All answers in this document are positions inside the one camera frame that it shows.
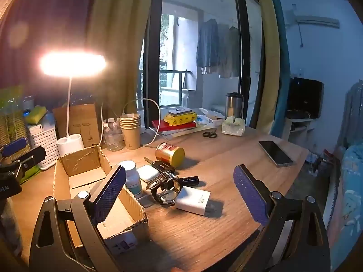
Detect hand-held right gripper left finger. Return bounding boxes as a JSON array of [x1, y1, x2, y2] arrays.
[[29, 165, 127, 272]]

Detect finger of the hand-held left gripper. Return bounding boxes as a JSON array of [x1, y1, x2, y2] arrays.
[[15, 147, 46, 173], [1, 138, 28, 158]]

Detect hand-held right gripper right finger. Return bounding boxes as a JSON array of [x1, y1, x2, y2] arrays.
[[233, 164, 331, 272]]

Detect white pill bottle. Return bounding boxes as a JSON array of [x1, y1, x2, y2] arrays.
[[119, 160, 143, 197]]

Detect cardboard box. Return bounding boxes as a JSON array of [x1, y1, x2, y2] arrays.
[[53, 145, 149, 257]]

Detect white earbuds case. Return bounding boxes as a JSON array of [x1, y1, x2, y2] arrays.
[[137, 166, 158, 183]]

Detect black wristwatch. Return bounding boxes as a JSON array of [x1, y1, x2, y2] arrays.
[[146, 173, 182, 206]]

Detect black car key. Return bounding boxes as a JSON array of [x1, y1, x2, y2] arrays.
[[144, 157, 178, 175]]

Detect white power adapter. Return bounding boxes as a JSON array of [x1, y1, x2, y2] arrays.
[[175, 186, 216, 216]]

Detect black marker pen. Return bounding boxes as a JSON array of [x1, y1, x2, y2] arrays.
[[167, 176, 199, 187]]

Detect red small packet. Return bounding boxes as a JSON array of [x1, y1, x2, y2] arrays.
[[155, 142, 185, 168]]

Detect person's left forearm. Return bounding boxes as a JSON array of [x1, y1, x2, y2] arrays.
[[0, 198, 24, 257]]

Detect white woven plastic basket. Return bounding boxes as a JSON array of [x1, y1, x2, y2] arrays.
[[28, 125, 61, 170]]

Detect green pack of paper cups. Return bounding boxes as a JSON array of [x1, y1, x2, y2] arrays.
[[0, 86, 29, 148]]

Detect white desk lamp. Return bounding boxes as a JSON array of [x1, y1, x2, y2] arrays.
[[40, 51, 107, 157]]

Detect yellow green sponge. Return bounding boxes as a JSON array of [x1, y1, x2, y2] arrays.
[[27, 105, 49, 124]]

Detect smartphone with dark screen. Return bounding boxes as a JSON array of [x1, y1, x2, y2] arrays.
[[258, 141, 294, 168]]

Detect clear plastic bottles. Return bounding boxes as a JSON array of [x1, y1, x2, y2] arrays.
[[103, 117, 125, 151]]

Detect stack of brown paper cups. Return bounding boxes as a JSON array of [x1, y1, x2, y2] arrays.
[[120, 113, 142, 150]]

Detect flat cardboard lamp packaging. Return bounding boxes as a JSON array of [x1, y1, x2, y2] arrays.
[[52, 103, 101, 149]]

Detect pale green tissue pack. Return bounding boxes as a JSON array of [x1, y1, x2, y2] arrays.
[[222, 116, 246, 136]]

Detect white cabinet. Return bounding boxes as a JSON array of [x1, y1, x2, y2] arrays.
[[284, 116, 312, 148]]

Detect white packets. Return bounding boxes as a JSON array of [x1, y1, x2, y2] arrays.
[[197, 108, 224, 125]]

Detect red book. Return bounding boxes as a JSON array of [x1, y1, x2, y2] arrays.
[[152, 120, 197, 132]]

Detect teal curtain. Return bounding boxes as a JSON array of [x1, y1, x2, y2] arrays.
[[268, 0, 292, 148]]

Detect steel tumbler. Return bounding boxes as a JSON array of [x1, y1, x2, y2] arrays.
[[225, 92, 244, 119]]

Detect blue printed blanket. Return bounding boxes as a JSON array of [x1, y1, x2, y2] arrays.
[[329, 144, 363, 272]]

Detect yellow wipes pack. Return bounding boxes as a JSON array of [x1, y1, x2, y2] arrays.
[[164, 113, 198, 126]]

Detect white flat gadget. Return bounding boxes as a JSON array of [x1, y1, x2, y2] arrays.
[[168, 108, 192, 117]]

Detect black monitor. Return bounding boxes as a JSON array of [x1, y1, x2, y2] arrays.
[[288, 77, 324, 119]]

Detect dark blue curtain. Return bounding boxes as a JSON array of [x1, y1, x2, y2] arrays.
[[0, 0, 97, 111]]

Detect grey headboard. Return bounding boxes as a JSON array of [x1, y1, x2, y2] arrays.
[[340, 81, 363, 148]]

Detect hanging grey shirt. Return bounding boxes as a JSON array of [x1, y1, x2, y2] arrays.
[[217, 24, 241, 78]]

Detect yellow curtain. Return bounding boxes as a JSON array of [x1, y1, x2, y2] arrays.
[[252, 0, 291, 136], [86, 0, 158, 119]]

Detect hanging blue shirt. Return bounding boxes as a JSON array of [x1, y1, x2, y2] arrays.
[[196, 19, 220, 74]]

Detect white air conditioner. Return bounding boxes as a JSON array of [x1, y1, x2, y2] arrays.
[[285, 8, 340, 29]]

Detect white cable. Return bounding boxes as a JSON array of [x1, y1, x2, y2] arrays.
[[101, 99, 161, 147]]

